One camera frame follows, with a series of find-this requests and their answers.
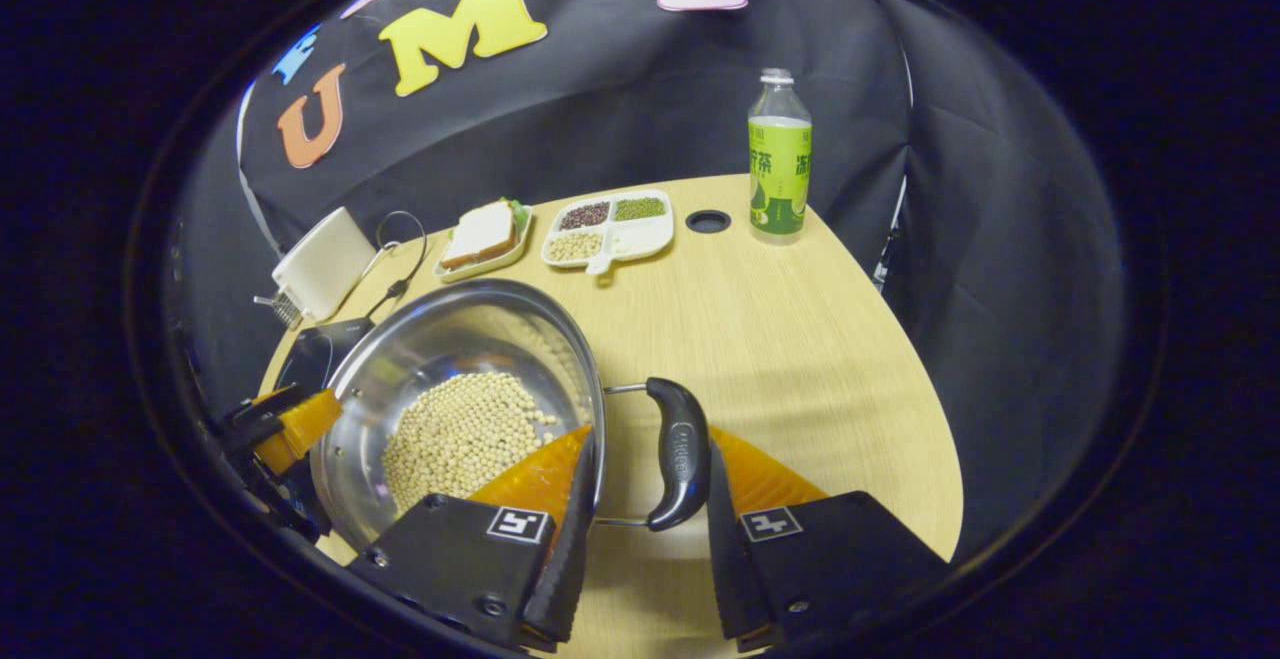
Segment black power cable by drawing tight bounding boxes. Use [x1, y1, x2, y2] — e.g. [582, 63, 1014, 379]
[365, 210, 429, 322]

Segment stainless steel pot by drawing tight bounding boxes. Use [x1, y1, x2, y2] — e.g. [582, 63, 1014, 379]
[310, 277, 713, 548]

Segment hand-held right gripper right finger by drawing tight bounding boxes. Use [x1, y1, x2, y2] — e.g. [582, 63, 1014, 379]
[705, 424, 953, 655]

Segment small soybeans heap on plate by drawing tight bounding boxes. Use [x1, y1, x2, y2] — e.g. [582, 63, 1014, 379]
[547, 231, 603, 262]

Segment green label drink bottle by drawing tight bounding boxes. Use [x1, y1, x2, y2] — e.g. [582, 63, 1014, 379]
[747, 67, 813, 245]

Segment white divided plate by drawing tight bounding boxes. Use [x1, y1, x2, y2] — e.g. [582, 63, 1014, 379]
[540, 189, 676, 276]

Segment white toaster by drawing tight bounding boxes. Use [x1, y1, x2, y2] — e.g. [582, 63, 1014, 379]
[272, 206, 379, 324]

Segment white toaster cable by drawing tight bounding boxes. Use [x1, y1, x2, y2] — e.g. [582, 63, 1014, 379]
[350, 241, 401, 290]

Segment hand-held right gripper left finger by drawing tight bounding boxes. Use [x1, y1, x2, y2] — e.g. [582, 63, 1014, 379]
[345, 424, 601, 655]

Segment pile of soybeans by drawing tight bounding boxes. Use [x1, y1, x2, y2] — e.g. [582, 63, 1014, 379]
[380, 371, 561, 515]

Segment pale green rectangular plate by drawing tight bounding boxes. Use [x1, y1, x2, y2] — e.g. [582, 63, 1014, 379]
[432, 201, 534, 284]

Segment black induction cooktop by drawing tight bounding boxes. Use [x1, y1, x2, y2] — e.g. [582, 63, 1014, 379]
[272, 317, 379, 395]

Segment white bread sandwich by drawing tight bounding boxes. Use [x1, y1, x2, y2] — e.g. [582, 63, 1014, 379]
[442, 201, 521, 270]

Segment metal wire rack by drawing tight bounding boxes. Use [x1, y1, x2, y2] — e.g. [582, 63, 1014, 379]
[253, 289, 304, 330]

